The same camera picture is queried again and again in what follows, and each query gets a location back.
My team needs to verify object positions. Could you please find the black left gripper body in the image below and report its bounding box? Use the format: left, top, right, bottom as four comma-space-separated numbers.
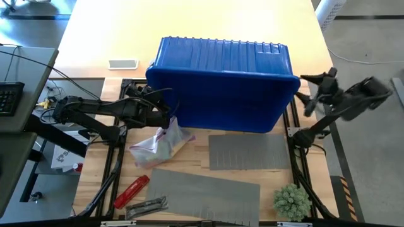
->
124, 96, 171, 129

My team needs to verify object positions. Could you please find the white metal table leg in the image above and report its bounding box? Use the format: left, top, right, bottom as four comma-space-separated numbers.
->
315, 0, 348, 32

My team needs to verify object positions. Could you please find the black keyboard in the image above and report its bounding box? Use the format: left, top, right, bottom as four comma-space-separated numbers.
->
0, 81, 26, 117

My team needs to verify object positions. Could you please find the black caster wheel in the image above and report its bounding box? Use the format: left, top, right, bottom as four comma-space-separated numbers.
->
27, 190, 44, 203

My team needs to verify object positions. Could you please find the grey slotted divider panel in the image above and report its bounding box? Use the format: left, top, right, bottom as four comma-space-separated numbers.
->
208, 134, 291, 172
145, 168, 261, 227

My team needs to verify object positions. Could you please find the silver arm base bracket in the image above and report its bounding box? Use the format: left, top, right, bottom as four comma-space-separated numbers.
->
287, 127, 331, 139

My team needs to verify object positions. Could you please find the grey metal stand leg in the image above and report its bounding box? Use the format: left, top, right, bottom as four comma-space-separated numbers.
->
391, 77, 404, 108

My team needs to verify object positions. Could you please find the yellow connector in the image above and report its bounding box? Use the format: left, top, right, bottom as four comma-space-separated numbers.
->
36, 96, 57, 110

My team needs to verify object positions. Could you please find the blue plastic bin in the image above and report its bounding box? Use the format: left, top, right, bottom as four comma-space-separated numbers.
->
145, 36, 302, 134

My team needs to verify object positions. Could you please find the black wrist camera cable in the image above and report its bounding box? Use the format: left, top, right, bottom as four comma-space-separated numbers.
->
143, 87, 181, 118

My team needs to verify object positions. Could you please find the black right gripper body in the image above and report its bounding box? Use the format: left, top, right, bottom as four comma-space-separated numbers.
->
315, 67, 347, 110

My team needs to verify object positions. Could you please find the black desk cable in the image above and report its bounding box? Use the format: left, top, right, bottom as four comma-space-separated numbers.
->
0, 49, 102, 102

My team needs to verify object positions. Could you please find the white-framed smartphone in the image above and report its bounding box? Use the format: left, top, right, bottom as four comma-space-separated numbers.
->
108, 59, 140, 71

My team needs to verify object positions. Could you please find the red tool handle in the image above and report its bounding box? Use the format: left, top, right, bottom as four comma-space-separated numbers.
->
113, 175, 151, 210

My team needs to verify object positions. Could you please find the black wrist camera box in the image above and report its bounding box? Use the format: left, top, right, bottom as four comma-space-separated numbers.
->
126, 83, 155, 99

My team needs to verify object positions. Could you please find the grey side desk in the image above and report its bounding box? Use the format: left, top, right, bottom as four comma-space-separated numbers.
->
0, 45, 60, 218

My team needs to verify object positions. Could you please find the green artificial plant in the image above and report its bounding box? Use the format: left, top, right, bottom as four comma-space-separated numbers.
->
272, 183, 312, 223

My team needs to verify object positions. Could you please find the grey floor cable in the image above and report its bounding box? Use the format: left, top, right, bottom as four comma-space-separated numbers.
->
326, 46, 404, 65

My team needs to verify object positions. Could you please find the black desk beam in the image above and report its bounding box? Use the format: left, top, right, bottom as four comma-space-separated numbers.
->
23, 118, 88, 158

